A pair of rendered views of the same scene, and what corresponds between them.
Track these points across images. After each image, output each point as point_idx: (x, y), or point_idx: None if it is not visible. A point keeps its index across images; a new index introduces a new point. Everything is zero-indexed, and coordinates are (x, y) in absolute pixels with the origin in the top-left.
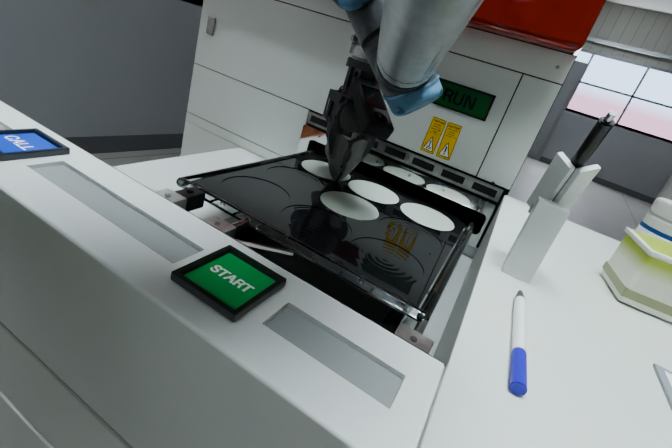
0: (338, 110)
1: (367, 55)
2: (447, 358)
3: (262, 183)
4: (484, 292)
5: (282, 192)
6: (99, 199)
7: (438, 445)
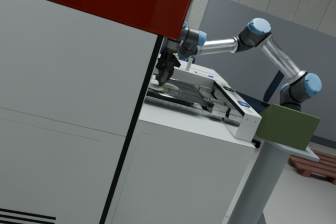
0: (172, 66)
1: (191, 51)
2: (212, 80)
3: (186, 96)
4: (198, 74)
5: (184, 94)
6: (235, 98)
7: (224, 82)
